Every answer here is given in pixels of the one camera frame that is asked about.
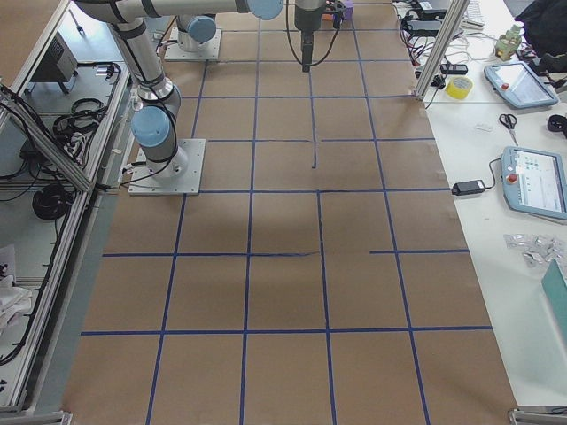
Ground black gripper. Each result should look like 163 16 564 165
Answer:
294 0 326 73

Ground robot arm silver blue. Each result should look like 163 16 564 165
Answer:
75 1 288 182
175 14 217 51

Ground purple foam cube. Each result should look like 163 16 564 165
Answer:
341 0 353 21

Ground yellow tape roll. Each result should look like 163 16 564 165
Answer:
446 76 473 100

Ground far teach pendant tablet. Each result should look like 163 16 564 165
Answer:
484 62 559 109

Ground teach pendant tablet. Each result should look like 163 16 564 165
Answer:
484 62 559 109
501 146 566 220

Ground black scissors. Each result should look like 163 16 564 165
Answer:
499 113 518 146

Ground black power adapter brick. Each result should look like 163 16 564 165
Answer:
451 180 486 196

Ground brown paper table mat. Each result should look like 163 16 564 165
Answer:
62 1 514 424

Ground black control box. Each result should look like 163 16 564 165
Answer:
30 32 78 94

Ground near teach pendant tablet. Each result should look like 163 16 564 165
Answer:
501 146 566 220

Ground bag of small parts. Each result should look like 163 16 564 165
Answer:
503 234 566 267

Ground teal box corner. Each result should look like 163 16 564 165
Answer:
541 259 567 340

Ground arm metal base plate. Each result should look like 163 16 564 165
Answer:
164 27 222 62
128 139 206 196

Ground aluminium frame post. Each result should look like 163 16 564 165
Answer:
414 0 470 100

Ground coiled black cable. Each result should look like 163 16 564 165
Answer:
32 183 74 221

